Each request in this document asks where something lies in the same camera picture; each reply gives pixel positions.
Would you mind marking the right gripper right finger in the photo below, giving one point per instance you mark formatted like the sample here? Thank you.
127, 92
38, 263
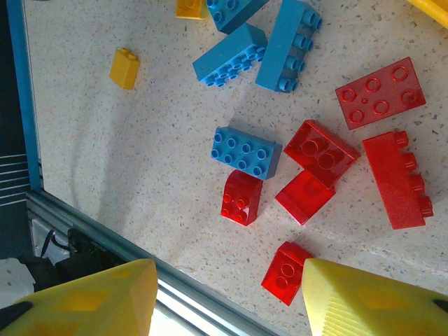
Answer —
367, 304

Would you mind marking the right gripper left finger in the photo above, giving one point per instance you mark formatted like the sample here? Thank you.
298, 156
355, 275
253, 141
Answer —
87, 304

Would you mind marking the red translucent lego brick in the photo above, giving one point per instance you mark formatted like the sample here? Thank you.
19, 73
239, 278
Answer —
302, 199
322, 154

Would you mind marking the long red lego brick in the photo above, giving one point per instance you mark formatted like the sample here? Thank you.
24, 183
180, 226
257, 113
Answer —
395, 182

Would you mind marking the red six-stud lego brick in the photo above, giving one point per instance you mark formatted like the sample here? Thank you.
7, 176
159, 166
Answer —
381, 94

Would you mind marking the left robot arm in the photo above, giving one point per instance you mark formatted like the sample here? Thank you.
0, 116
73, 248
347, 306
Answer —
14, 276

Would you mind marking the small red sloped lego brick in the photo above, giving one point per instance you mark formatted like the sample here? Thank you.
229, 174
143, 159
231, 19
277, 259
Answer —
283, 274

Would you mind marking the small red four-stud lego brick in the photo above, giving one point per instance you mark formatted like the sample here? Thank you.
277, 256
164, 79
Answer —
241, 199

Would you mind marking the blue lego brick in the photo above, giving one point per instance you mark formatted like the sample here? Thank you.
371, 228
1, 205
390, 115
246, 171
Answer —
227, 56
280, 45
245, 154
234, 14

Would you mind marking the blue table edge strip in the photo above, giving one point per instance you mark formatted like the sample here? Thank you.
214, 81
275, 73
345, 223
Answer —
22, 87

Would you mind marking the small yellow lego brick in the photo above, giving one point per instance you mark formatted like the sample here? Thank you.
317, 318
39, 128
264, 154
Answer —
124, 70

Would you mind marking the yellow plastic bin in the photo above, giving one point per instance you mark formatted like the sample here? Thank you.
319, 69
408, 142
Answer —
434, 10

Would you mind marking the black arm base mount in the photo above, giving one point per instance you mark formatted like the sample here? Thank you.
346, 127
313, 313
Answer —
80, 259

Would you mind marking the aluminium table rail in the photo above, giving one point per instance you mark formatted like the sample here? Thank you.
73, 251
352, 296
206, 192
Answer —
196, 301

